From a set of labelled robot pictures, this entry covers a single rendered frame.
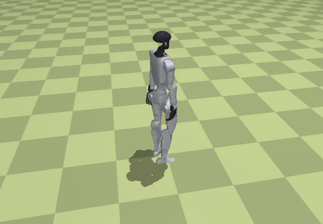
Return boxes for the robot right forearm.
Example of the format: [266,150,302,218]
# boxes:
[168,85,178,110]

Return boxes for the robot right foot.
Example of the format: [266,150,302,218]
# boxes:
[156,157,175,164]

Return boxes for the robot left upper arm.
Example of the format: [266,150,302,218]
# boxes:
[149,48,157,73]

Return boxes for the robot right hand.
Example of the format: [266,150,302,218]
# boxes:
[166,105,177,121]

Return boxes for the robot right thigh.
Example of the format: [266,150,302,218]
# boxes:
[160,99,177,138]

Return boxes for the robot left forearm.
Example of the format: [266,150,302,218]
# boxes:
[149,72,155,90]

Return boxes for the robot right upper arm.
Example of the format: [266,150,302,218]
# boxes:
[164,60,176,91]

